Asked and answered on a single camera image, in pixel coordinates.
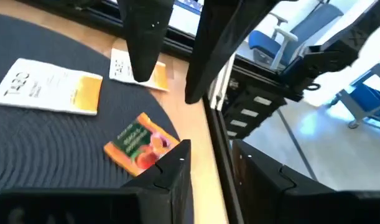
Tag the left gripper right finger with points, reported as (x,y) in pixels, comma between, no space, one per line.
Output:
(301,205)

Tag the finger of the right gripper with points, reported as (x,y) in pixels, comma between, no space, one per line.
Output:
(214,46)
(146,37)

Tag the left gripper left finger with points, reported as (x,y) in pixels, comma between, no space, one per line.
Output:
(115,205)

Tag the white orange Tazo tea bag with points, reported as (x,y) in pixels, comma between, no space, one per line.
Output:
(43,85)
(119,68)

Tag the peach passion fruit tea bag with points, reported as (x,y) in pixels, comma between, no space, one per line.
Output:
(137,143)

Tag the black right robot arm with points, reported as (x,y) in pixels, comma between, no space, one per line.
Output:
(332,59)

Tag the blue office chair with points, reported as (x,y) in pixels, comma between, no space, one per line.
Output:
(264,45)

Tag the round dark woven placemat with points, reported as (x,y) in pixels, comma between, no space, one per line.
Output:
(53,149)

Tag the grey office chair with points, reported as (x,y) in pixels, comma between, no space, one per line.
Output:
(320,18)

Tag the blue cart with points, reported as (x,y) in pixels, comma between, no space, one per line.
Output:
(367,99)

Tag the silver metal bracket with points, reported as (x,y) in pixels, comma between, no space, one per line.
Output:
(222,84)

